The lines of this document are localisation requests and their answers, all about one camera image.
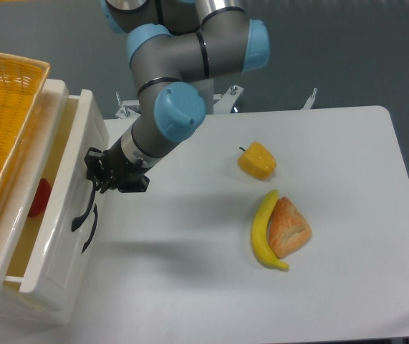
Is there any yellow woven basket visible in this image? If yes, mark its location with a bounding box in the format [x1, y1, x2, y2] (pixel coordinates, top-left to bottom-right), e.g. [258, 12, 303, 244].
[0, 53, 50, 197]

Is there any red bell pepper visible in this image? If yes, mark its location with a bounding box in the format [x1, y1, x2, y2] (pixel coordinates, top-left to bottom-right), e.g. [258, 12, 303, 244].
[28, 178, 52, 217]

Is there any black drawer handle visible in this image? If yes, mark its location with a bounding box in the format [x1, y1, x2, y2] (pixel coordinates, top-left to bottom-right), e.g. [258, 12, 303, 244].
[71, 179, 97, 232]
[81, 204, 99, 254]

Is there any black top drawer handle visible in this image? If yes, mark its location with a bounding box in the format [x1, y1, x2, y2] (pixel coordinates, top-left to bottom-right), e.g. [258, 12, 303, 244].
[71, 179, 97, 232]

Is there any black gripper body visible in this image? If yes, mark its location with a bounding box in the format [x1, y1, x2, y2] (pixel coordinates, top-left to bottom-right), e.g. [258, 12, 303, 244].
[102, 139, 150, 193]

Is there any white top drawer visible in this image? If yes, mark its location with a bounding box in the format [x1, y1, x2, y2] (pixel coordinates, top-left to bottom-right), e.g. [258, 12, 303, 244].
[7, 90, 109, 316]

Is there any brown bread pastry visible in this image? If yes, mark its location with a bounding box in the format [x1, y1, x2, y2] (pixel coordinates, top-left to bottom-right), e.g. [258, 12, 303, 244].
[268, 197, 312, 259]

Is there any black lower drawer handle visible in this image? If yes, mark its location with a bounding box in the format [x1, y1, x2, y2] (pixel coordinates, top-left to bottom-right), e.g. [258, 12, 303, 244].
[81, 204, 99, 254]

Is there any yellow banana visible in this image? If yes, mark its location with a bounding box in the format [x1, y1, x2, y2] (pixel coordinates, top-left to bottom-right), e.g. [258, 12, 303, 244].
[250, 189, 289, 272]

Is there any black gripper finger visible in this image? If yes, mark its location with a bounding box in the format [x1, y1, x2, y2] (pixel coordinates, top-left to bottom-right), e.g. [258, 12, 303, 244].
[84, 147, 104, 180]
[91, 176, 112, 194]

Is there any yellow bell pepper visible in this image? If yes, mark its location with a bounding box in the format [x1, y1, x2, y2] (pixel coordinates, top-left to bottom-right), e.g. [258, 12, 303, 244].
[237, 141, 276, 180]

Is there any white drawer cabinet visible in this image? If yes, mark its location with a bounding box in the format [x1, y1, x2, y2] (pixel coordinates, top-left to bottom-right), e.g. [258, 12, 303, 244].
[0, 80, 69, 319]

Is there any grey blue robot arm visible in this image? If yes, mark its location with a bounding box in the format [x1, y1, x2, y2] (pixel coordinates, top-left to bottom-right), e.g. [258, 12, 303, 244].
[85, 1, 270, 193]

